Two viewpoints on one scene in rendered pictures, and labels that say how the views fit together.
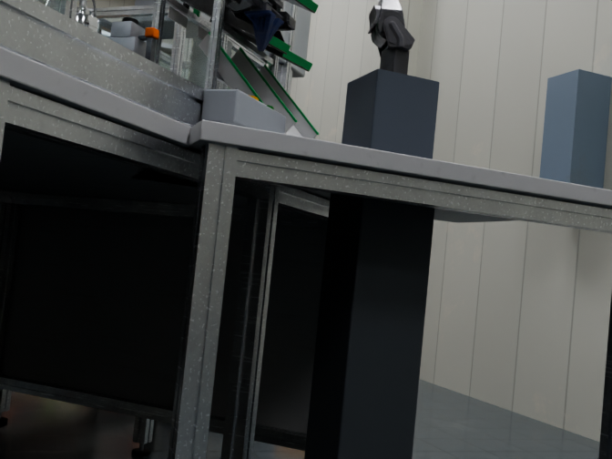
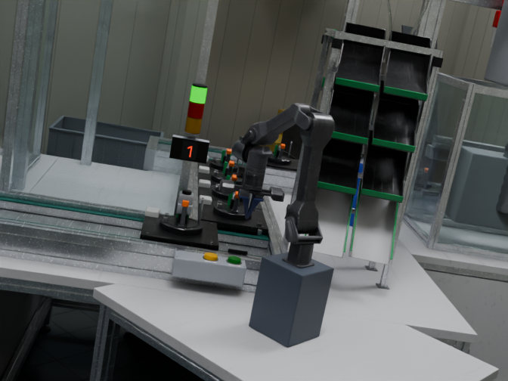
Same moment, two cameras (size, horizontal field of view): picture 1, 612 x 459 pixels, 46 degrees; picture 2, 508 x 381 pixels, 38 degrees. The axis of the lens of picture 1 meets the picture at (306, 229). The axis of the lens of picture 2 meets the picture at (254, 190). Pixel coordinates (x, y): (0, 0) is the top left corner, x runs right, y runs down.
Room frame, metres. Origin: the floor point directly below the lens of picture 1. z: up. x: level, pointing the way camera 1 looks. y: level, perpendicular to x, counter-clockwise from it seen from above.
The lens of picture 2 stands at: (0.42, -1.71, 1.69)
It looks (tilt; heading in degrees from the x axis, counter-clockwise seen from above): 14 degrees down; 61
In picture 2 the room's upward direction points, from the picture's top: 11 degrees clockwise
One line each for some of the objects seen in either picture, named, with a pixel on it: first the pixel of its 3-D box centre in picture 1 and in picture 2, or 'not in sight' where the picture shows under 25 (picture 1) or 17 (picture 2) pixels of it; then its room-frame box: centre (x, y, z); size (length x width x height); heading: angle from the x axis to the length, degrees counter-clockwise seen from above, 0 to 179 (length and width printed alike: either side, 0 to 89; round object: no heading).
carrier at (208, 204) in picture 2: not in sight; (234, 202); (1.60, 0.54, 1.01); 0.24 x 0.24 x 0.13; 68
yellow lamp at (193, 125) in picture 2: not in sight; (193, 125); (1.38, 0.48, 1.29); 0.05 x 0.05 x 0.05
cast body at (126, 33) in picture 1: (124, 37); (185, 200); (1.35, 0.38, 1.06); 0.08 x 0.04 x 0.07; 68
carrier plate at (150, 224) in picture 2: not in sight; (180, 230); (1.34, 0.37, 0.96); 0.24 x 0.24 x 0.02; 68
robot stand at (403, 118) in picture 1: (387, 129); (291, 297); (1.46, -0.15, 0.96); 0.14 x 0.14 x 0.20; 22
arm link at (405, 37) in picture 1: (394, 38); (302, 230); (1.46, -0.14, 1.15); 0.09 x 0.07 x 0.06; 6
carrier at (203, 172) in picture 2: not in sight; (228, 171); (1.79, 0.99, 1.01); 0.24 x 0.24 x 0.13; 68
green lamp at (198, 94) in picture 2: not in sight; (198, 94); (1.38, 0.48, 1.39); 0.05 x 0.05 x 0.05
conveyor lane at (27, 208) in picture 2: not in sight; (140, 237); (1.24, 0.44, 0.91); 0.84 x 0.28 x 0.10; 158
